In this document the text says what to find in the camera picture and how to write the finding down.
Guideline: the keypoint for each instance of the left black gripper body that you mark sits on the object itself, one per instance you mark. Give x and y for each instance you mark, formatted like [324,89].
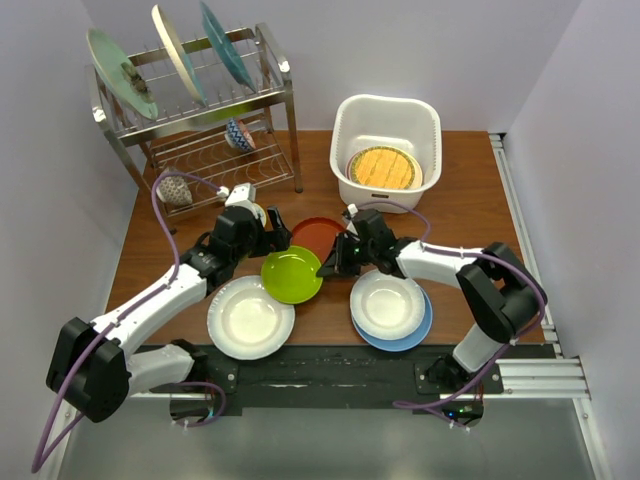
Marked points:
[258,243]

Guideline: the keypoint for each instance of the white scalloped plate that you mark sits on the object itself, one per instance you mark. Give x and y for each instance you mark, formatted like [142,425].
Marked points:
[387,307]
[246,323]

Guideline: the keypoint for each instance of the red-brown fluted plate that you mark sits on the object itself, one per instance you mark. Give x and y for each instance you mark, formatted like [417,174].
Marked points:
[317,234]

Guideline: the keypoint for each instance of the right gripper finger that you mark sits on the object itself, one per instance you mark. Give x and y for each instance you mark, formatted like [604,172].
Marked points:
[332,266]
[341,246]

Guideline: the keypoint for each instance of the white plastic bin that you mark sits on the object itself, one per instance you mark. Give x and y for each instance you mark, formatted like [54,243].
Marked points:
[402,125]

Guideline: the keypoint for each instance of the lime green plate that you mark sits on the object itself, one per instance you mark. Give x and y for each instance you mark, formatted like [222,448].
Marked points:
[290,276]

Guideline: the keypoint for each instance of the blue zigzag patterned bowl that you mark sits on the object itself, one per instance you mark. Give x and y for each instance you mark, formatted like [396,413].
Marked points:
[238,136]

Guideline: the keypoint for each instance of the dark teal plate in rack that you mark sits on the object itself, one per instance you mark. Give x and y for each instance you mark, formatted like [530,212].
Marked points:
[224,48]

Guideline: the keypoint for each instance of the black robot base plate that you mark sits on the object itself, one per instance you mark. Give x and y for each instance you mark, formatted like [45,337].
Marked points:
[327,377]

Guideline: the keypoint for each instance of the grey patterned bowl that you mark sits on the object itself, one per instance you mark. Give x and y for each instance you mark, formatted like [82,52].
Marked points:
[174,191]

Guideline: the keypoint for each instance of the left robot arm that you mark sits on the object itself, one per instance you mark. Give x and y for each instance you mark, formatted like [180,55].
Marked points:
[96,365]

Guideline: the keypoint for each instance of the blue plate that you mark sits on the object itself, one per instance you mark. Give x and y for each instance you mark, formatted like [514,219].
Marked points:
[406,343]

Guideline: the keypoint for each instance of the small teal patterned bowl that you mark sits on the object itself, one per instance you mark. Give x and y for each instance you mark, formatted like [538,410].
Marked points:
[260,214]

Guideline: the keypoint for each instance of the light green plate in rack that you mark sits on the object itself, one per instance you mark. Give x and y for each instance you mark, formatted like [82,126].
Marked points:
[120,75]

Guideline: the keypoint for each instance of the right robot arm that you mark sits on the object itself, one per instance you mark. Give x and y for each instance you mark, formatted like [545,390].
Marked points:
[504,298]

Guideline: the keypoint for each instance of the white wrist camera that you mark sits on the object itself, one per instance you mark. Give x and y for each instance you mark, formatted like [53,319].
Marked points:
[242,195]
[347,216]

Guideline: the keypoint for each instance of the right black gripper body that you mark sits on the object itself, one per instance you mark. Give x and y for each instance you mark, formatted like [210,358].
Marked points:
[360,254]

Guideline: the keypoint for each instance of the cream rimmed teal plate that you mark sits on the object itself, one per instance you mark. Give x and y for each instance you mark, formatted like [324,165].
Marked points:
[177,54]

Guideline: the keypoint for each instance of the green cream leaf plate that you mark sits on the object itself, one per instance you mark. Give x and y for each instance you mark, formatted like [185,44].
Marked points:
[419,177]

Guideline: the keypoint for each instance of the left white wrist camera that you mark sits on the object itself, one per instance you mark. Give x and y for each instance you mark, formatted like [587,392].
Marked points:
[242,195]

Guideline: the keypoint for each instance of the woven bamboo tray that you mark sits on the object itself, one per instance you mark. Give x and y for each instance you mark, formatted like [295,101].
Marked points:
[382,167]

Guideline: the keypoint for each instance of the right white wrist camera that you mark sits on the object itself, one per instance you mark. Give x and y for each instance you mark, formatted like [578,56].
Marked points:
[347,216]

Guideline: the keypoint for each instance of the steel two-tier dish rack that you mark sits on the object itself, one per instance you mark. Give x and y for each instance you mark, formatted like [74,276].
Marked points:
[190,138]

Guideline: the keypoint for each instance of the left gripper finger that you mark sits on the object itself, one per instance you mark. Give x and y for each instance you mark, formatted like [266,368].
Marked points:
[278,239]
[276,220]

